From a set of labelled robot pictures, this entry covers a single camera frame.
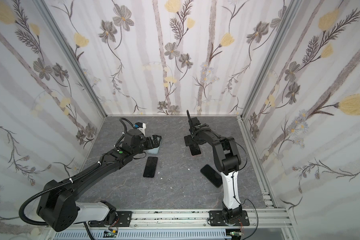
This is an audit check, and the aluminium mounting rail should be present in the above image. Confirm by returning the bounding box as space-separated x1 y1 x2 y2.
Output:
44 208 293 231

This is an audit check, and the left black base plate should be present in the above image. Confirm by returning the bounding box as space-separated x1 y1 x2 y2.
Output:
115 211 133 228

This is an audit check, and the black phone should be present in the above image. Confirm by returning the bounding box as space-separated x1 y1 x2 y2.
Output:
200 165 223 188
143 157 158 178

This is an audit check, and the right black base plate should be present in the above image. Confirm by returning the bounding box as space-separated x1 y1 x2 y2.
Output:
209 210 250 227

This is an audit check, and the light blue phone case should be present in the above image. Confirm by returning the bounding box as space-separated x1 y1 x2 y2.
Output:
147 148 160 155

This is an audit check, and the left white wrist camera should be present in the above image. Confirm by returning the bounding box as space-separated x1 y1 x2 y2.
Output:
134 122 146 136

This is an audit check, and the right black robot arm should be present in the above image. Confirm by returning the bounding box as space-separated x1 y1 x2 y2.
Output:
184 111 249 226

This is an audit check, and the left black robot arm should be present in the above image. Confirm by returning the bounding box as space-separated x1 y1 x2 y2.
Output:
19 118 162 232

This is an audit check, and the white slotted cable duct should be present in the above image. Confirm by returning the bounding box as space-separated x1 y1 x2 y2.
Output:
53 229 232 240

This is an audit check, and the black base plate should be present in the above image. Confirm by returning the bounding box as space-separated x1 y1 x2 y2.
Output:
115 211 133 228
209 210 250 227

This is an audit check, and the phone in pink case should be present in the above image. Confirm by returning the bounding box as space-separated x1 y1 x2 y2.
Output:
189 144 202 156

